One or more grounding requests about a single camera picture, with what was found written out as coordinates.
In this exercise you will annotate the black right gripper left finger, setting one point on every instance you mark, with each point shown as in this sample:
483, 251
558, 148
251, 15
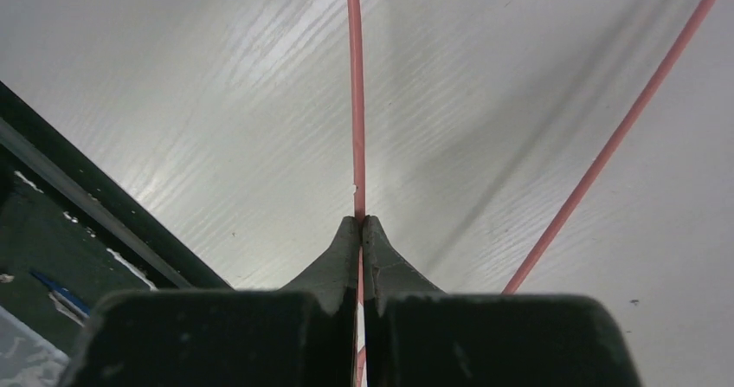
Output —
304, 334

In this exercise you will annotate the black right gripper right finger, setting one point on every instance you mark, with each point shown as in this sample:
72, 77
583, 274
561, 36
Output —
418, 335

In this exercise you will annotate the thin pink wire hanger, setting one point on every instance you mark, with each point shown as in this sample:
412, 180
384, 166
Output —
590, 176

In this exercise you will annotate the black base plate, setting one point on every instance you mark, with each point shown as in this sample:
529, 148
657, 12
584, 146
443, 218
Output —
64, 221

